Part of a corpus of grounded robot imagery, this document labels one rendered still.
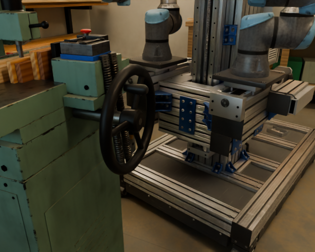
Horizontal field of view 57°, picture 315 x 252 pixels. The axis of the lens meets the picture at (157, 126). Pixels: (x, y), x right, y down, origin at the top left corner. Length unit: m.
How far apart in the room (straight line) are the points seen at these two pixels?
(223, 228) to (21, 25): 1.10
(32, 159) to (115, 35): 4.03
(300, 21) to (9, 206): 1.08
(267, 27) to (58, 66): 0.75
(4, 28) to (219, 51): 0.88
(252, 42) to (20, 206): 0.94
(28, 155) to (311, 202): 1.63
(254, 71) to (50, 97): 0.77
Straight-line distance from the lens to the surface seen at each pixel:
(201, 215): 1.43
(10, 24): 0.88
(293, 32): 1.20
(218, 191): 1.53
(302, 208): 1.91
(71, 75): 0.79
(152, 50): 1.45
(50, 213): 0.86
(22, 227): 0.86
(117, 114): 0.77
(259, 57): 1.20
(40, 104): 0.74
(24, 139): 0.73
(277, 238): 1.67
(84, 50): 0.76
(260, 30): 1.19
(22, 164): 0.74
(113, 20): 4.68
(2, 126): 0.68
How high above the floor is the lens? 1.11
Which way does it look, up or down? 24 degrees down
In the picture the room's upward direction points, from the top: straight up
